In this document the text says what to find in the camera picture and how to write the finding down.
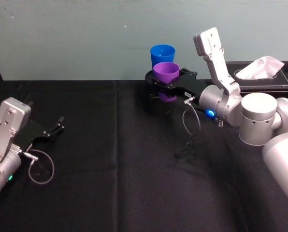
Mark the black leather tissue box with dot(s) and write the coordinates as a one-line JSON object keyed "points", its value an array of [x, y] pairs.
{"points": [[260, 83]]}

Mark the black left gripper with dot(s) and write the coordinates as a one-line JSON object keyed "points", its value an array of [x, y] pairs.
{"points": [[34, 134]]}

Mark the purple plastic cup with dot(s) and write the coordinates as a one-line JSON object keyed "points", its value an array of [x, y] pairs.
{"points": [[166, 71]]}

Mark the blue plastic cup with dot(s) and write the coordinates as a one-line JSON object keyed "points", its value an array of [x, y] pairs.
{"points": [[162, 55]]}

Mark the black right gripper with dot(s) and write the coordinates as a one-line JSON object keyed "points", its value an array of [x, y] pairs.
{"points": [[187, 84]]}

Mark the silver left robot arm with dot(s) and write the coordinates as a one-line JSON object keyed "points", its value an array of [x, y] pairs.
{"points": [[6, 135]]}

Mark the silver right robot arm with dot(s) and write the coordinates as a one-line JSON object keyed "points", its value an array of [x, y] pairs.
{"points": [[257, 113]]}

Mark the white paper tissue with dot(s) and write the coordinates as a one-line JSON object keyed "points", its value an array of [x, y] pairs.
{"points": [[262, 67]]}

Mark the black table cloth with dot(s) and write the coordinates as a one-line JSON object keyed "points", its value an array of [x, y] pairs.
{"points": [[110, 181]]}

